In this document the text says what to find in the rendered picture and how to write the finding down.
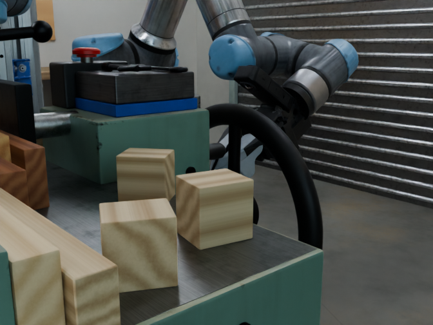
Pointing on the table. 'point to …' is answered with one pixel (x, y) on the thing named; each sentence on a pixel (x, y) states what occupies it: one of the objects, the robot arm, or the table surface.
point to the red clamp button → (86, 51)
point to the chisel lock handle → (40, 33)
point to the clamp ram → (33, 121)
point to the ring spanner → (168, 68)
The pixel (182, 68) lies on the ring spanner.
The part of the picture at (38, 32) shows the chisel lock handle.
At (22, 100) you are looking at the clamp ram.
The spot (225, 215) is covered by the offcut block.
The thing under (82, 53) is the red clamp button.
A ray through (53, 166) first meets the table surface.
